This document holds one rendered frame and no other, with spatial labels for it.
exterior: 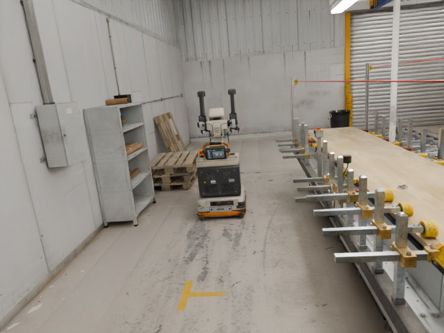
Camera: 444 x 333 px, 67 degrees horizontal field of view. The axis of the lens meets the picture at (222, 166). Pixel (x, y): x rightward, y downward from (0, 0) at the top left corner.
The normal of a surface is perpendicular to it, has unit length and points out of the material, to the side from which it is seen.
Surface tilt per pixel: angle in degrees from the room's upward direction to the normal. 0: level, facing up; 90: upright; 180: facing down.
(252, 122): 90
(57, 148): 90
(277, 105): 90
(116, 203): 90
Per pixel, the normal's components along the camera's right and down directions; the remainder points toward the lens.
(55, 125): -0.08, 0.25
